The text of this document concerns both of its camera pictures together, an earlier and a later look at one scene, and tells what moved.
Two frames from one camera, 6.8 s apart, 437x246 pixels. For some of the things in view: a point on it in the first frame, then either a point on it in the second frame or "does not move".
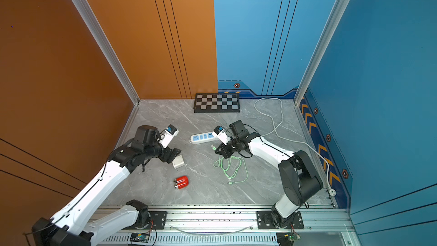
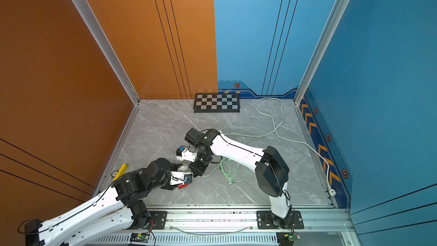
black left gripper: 170,154 → 170,187
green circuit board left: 140,237 does not move
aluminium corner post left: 92,24 does not move
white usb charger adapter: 177,162 → 183,168
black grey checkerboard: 217,102 does not move
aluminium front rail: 326,226 does not move
